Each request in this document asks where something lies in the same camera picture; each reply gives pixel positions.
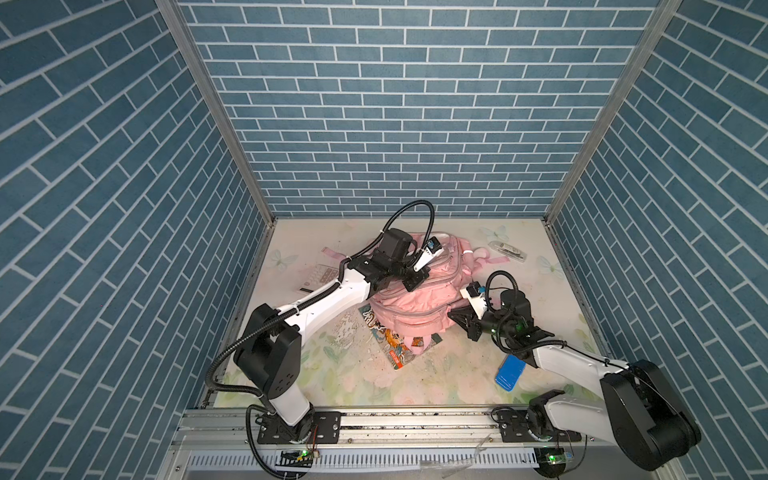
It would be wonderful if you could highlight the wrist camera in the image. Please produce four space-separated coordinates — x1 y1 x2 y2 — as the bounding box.
413 236 443 272
460 281 488 319

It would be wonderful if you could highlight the pink student backpack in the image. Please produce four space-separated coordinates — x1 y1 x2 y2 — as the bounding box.
320 232 511 349

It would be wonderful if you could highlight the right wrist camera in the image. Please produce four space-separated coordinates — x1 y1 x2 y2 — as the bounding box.
460 281 488 319

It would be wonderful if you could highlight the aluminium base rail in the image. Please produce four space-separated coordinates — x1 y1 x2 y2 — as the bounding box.
158 406 683 479

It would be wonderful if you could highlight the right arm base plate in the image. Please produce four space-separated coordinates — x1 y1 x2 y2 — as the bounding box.
489 406 582 444

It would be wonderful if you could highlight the clear plastic pen box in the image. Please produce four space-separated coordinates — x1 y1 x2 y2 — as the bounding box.
489 240 527 263

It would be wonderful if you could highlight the blue pencil case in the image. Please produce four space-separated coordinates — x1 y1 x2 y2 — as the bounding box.
495 355 527 392

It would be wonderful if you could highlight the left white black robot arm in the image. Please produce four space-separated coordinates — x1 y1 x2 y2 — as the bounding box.
233 228 443 427

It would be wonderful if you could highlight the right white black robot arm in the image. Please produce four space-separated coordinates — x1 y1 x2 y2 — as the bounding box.
448 283 702 471

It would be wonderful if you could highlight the left black corrugated cable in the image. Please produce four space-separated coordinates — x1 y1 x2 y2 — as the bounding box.
205 199 436 480

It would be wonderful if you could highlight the colourful illustrated book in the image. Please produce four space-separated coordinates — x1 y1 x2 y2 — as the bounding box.
358 304 443 370

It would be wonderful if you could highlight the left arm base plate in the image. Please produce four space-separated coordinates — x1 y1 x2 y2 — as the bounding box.
257 409 342 445

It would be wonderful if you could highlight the pink white calculator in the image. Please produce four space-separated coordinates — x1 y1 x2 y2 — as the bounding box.
299 264 338 293

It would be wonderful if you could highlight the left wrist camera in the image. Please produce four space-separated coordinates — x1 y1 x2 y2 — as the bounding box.
413 236 443 272

